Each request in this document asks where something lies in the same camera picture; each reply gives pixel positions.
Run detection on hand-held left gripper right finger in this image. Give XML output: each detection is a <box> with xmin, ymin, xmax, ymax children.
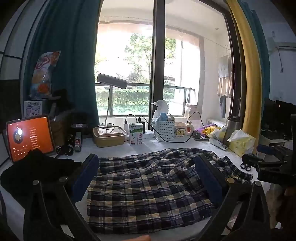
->
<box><xmin>195</xmin><ymin>154</ymin><xmax>271</xmax><ymax>241</ymax></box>

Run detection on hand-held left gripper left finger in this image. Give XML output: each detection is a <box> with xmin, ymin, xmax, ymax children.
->
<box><xmin>23</xmin><ymin>153</ymin><xmax>101</xmax><ymax>241</ymax></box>

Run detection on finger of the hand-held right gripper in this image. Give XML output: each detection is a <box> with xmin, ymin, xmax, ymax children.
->
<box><xmin>256</xmin><ymin>144</ymin><xmax>278</xmax><ymax>155</ymax></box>
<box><xmin>241</xmin><ymin>153</ymin><xmax>265</xmax><ymax>172</ymax></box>

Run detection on plaid pants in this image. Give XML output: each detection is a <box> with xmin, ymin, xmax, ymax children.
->
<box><xmin>87</xmin><ymin>148</ymin><xmax>253</xmax><ymax>233</ymax></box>

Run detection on yellow tissue pack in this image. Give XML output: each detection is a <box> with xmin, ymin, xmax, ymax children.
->
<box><xmin>227</xmin><ymin>129</ymin><xmax>257</xmax><ymax>158</ymax></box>

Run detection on black monitor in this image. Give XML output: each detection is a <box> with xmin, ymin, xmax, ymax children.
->
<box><xmin>261</xmin><ymin>98</ymin><xmax>296</xmax><ymax>141</ymax></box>

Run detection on stainless steel bottle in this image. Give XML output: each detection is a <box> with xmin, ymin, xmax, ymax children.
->
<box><xmin>223</xmin><ymin>115</ymin><xmax>242</xmax><ymax>148</ymax></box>

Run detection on beige storage box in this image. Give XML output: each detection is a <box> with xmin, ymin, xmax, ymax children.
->
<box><xmin>92</xmin><ymin>126</ymin><xmax>127</xmax><ymax>148</ymax></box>

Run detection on yellow packet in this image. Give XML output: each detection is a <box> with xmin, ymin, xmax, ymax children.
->
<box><xmin>202</xmin><ymin>126</ymin><xmax>222</xmax><ymax>136</ymax></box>

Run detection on black cloth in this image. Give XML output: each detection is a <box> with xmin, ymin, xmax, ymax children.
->
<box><xmin>0</xmin><ymin>148</ymin><xmax>83</xmax><ymax>198</ymax></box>

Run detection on cream mug with bear print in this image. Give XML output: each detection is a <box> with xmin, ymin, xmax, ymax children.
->
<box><xmin>174</xmin><ymin>121</ymin><xmax>195</xmax><ymax>143</ymax></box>

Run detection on brown paper bag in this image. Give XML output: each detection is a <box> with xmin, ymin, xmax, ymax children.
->
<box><xmin>49</xmin><ymin>111</ymin><xmax>70</xmax><ymax>145</ymax></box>

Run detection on tablet with orange screen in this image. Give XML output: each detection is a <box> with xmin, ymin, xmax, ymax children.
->
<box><xmin>6</xmin><ymin>115</ymin><xmax>57</xmax><ymax>164</ymax></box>

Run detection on green and white milk carton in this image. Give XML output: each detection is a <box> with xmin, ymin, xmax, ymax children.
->
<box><xmin>129</xmin><ymin>123</ymin><xmax>144</xmax><ymax>146</ymax></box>

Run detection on white plastic basket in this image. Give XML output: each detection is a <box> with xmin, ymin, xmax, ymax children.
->
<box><xmin>151</xmin><ymin>120</ymin><xmax>176</xmax><ymax>141</ymax></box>

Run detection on yellow curtain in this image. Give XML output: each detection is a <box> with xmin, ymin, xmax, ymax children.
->
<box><xmin>225</xmin><ymin>0</ymin><xmax>270</xmax><ymax>154</ymax></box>

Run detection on hanging clothes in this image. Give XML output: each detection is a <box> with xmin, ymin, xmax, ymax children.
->
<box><xmin>217</xmin><ymin>55</ymin><xmax>234</xmax><ymax>98</ymax></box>

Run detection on white box with bear print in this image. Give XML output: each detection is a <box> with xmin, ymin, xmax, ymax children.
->
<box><xmin>23</xmin><ymin>99</ymin><xmax>49</xmax><ymax>119</ymax></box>

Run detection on white desk lamp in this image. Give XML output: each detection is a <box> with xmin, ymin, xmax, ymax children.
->
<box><xmin>96</xmin><ymin>73</ymin><xmax>128</xmax><ymax>131</ymax></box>

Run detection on balcony railing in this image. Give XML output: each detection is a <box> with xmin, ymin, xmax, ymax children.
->
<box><xmin>95</xmin><ymin>82</ymin><xmax>196</xmax><ymax>116</ymax></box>

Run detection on white air conditioner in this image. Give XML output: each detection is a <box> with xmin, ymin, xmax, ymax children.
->
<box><xmin>276</xmin><ymin>41</ymin><xmax>296</xmax><ymax>49</ymax></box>

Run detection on colourful snack bag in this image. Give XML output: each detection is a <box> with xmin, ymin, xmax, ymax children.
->
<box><xmin>29</xmin><ymin>50</ymin><xmax>62</xmax><ymax>99</ymax></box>

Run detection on teal curtain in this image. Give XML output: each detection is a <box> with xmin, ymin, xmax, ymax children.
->
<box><xmin>23</xmin><ymin>0</ymin><xmax>103</xmax><ymax>130</ymax></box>

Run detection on black cable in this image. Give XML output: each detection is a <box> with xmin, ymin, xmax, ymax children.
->
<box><xmin>125</xmin><ymin>112</ymin><xmax>207</xmax><ymax>142</ymax></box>

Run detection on dark window post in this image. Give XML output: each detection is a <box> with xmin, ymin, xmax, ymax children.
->
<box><xmin>149</xmin><ymin>0</ymin><xmax>166</xmax><ymax>121</ymax></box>

